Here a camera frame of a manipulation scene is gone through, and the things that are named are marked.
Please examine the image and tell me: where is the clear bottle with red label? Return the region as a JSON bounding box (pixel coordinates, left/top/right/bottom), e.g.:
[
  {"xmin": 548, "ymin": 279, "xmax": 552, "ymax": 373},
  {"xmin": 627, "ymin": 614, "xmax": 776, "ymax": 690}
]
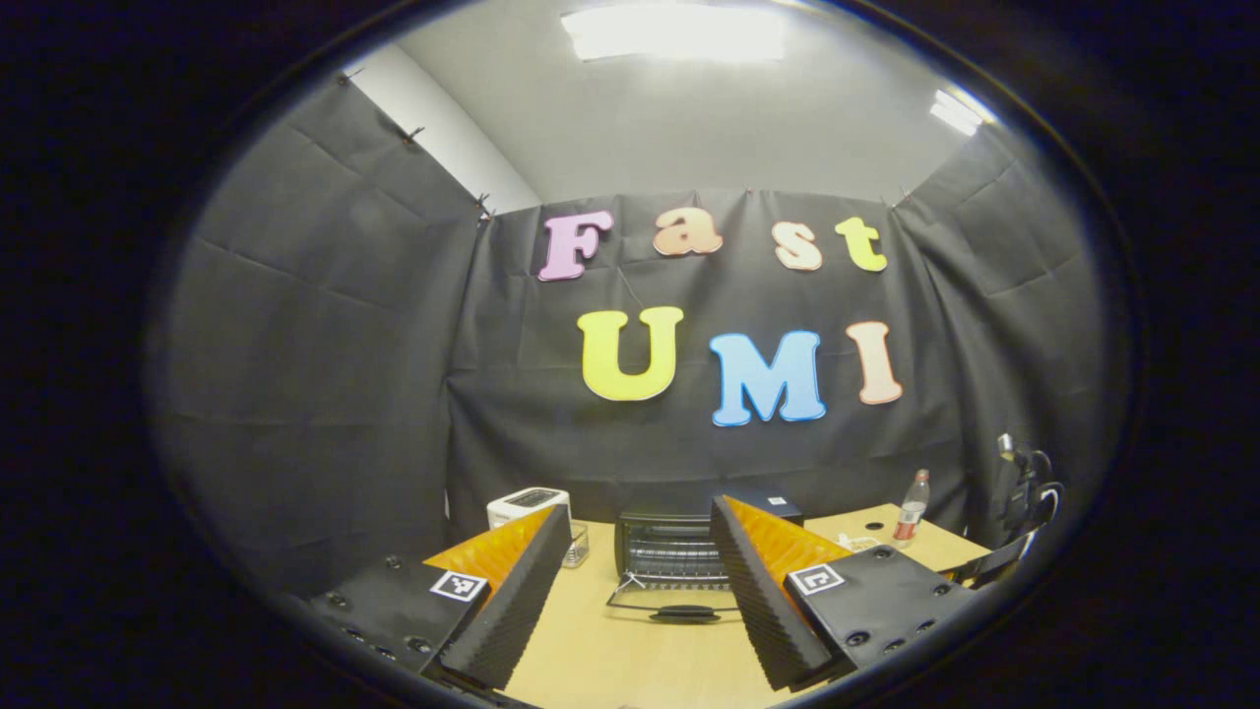
[{"xmin": 893, "ymin": 469, "xmax": 932, "ymax": 548}]

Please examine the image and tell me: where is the small ceiling light panel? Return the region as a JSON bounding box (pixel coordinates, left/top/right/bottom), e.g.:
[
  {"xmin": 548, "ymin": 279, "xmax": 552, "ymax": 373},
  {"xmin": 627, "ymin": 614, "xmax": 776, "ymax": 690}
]
[{"xmin": 929, "ymin": 88, "xmax": 996, "ymax": 138}]

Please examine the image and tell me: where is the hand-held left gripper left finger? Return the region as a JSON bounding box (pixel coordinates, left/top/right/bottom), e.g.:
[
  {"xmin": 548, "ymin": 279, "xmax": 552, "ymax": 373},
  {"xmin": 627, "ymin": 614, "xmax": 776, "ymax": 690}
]
[{"xmin": 300, "ymin": 503, "xmax": 574, "ymax": 692}]

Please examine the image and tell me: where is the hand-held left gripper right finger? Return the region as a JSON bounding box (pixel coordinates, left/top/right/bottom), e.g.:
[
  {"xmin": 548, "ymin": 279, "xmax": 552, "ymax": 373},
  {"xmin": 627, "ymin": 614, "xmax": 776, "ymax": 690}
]
[{"xmin": 709, "ymin": 493, "xmax": 981, "ymax": 692}]

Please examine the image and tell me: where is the white toaster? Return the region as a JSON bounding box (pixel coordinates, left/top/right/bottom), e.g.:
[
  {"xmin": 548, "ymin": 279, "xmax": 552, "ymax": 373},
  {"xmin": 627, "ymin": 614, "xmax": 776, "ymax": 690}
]
[{"xmin": 486, "ymin": 486, "xmax": 573, "ymax": 534}]

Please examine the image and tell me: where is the black electric oven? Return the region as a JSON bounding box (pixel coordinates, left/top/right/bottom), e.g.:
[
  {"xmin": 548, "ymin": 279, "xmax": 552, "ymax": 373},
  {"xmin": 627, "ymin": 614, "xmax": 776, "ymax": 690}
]
[{"xmin": 603, "ymin": 492, "xmax": 806, "ymax": 625}]

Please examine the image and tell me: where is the black backdrop cloth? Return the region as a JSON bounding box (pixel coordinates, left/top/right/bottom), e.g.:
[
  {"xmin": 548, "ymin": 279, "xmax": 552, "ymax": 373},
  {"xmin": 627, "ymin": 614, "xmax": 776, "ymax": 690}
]
[{"xmin": 148, "ymin": 69, "xmax": 1128, "ymax": 597}]

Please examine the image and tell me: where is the large ceiling light panel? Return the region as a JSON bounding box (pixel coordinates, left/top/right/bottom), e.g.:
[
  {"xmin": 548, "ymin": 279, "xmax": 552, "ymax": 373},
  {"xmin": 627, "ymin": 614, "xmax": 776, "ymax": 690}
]
[{"xmin": 560, "ymin": 4, "xmax": 789, "ymax": 63}]

